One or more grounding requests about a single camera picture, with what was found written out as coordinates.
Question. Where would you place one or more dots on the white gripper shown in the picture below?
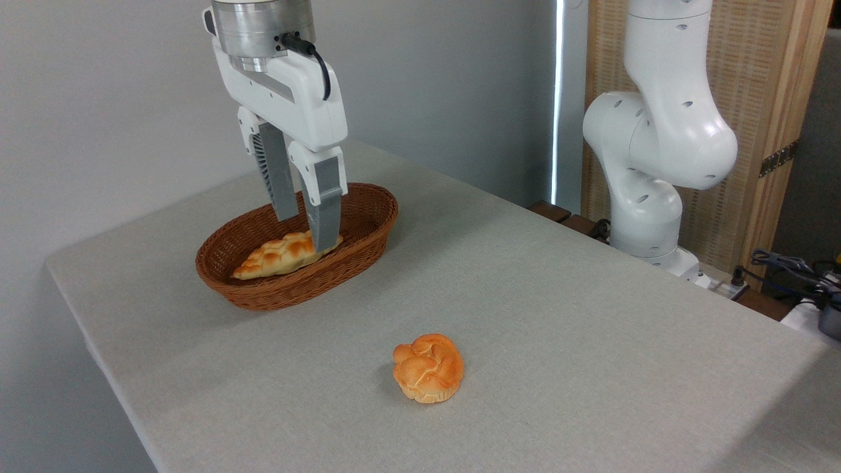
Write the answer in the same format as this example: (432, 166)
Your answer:
(309, 105)

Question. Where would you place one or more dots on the long braided bread loaf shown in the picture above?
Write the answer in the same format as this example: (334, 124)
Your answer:
(276, 257)

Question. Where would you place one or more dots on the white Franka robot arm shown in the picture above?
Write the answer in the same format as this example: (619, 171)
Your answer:
(663, 131)

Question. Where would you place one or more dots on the brown woven wicker basket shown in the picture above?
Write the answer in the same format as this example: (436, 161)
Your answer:
(276, 292)

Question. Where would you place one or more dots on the round knotted bread roll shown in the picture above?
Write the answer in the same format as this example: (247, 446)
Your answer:
(428, 369)

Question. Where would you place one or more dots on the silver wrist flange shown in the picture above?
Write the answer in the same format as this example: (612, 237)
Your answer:
(256, 26)

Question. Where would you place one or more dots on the brown wooden block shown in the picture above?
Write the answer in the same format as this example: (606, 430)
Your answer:
(550, 210)

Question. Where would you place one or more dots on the grey tablecloth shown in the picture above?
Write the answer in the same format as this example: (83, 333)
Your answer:
(558, 315)

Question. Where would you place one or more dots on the wood-framed woven screen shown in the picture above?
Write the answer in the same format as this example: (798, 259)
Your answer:
(762, 72)

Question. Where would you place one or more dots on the metal screen hinge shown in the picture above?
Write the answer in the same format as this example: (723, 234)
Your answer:
(778, 159)

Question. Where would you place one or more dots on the dark grey container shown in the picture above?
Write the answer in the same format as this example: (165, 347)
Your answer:
(831, 322)

